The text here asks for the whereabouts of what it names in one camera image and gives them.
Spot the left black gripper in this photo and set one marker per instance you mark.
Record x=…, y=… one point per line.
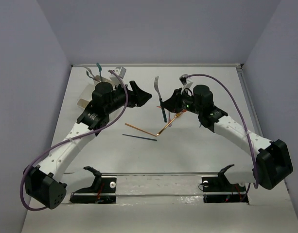
x=133, y=94

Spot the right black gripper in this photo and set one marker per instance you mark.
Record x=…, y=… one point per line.
x=172, y=104

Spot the orange gold fork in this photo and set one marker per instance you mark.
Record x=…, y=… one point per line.
x=171, y=121

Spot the teal fork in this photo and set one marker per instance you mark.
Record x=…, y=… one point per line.
x=160, y=98
x=100, y=71

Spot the pink handled silver fork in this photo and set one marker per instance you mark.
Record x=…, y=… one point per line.
x=89, y=73

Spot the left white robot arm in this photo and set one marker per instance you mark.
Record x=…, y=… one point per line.
x=42, y=179

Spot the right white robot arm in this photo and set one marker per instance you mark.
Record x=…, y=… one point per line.
x=271, y=159

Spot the orange chopstick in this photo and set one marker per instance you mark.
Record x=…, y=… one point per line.
x=141, y=130

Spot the dark blue chopstick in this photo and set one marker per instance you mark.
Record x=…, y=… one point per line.
x=139, y=137

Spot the white utensil organizer tray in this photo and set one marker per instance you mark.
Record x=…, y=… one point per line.
x=86, y=95

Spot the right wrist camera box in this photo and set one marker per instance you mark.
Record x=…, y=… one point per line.
x=185, y=82

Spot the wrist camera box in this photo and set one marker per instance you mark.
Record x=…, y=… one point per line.
x=185, y=82
x=120, y=71

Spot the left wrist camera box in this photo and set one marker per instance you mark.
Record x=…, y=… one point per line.
x=120, y=71

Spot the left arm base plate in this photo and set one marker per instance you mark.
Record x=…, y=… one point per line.
x=103, y=192

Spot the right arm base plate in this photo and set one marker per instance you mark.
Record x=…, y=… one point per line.
x=217, y=191

